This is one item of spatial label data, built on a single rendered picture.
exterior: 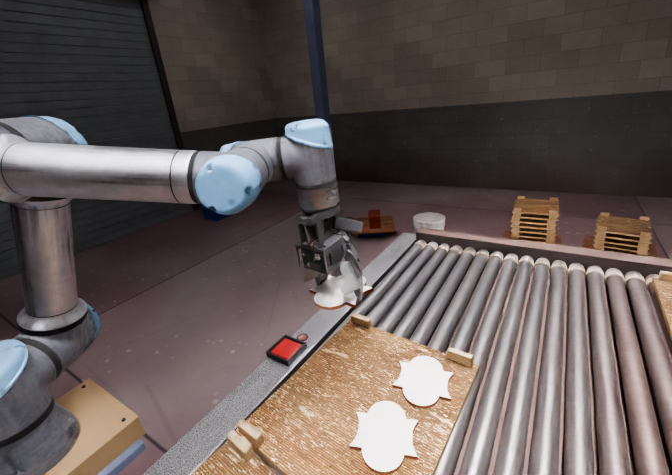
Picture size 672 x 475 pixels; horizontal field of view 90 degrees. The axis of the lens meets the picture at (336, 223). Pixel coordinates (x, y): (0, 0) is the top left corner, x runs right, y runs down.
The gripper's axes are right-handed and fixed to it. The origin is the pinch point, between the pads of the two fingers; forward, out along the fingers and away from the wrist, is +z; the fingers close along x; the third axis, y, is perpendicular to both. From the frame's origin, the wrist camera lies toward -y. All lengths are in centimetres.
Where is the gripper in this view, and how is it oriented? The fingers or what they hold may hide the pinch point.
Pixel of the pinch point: (340, 288)
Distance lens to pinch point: 73.6
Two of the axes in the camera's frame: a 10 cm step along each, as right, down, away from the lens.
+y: -5.9, 3.9, -7.1
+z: 1.3, 9.1, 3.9
